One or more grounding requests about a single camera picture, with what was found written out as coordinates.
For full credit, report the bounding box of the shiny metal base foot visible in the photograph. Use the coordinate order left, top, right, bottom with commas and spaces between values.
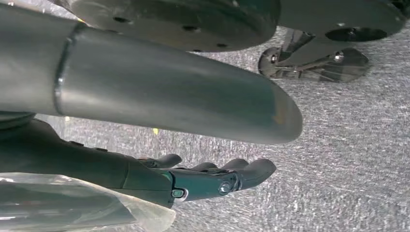
258, 29, 370, 84

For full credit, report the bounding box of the clear plastic sheet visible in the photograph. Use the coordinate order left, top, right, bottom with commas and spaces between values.
0, 173, 177, 232

